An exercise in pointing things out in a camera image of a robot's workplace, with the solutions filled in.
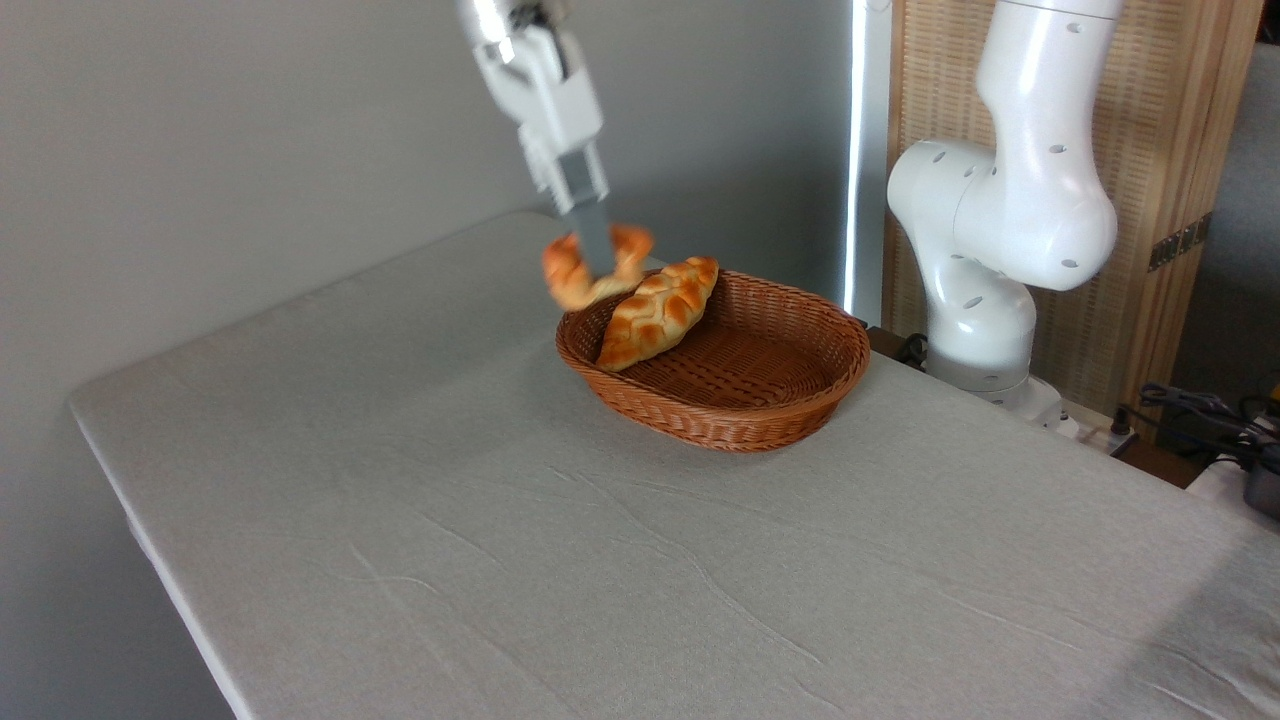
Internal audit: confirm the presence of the white power strip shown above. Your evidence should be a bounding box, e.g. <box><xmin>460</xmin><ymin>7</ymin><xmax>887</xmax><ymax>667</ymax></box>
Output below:
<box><xmin>1040</xmin><ymin>398</ymin><xmax>1139</xmax><ymax>453</ymax></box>

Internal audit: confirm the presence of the light grey tablecloth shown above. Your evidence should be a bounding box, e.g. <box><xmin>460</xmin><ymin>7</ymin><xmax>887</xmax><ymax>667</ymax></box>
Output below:
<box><xmin>67</xmin><ymin>210</ymin><xmax>1280</xmax><ymax>720</ymax></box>

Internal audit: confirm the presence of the black cable bundle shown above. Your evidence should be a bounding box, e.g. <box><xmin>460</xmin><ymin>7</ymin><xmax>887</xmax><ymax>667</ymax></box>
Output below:
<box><xmin>1118</xmin><ymin>382</ymin><xmax>1280</xmax><ymax>473</ymax></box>

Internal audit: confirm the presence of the white vertical pole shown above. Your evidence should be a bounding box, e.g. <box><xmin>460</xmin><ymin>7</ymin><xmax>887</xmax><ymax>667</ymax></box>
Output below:
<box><xmin>844</xmin><ymin>0</ymin><xmax>894</xmax><ymax>327</ymax></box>

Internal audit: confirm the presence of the round muffin-shaped bread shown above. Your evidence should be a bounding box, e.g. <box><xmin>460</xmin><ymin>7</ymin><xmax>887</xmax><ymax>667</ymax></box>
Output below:
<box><xmin>541</xmin><ymin>223</ymin><xmax>657</xmax><ymax>313</ymax></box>

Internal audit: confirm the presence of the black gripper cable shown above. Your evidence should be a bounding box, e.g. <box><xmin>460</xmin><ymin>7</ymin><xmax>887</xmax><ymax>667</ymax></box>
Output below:
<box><xmin>545</xmin><ymin>20</ymin><xmax>575</xmax><ymax>83</ymax></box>

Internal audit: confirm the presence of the long braided bread loaf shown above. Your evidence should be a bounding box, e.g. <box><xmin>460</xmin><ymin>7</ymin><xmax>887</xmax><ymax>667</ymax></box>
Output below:
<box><xmin>595</xmin><ymin>256</ymin><xmax>721</xmax><ymax>374</ymax></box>

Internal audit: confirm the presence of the brown woven wicker basket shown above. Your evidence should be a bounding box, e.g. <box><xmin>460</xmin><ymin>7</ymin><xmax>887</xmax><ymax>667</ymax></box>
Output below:
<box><xmin>555</xmin><ymin>268</ymin><xmax>872</xmax><ymax>454</ymax></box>

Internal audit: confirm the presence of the dark metal screen hinge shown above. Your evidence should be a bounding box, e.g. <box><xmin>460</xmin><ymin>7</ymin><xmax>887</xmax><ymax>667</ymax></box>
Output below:
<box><xmin>1147</xmin><ymin>211</ymin><xmax>1214</xmax><ymax>272</ymax></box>

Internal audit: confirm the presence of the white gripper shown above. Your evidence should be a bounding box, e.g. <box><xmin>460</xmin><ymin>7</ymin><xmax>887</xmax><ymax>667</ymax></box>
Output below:
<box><xmin>470</xmin><ymin>22</ymin><xmax>615</xmax><ymax>278</ymax></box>

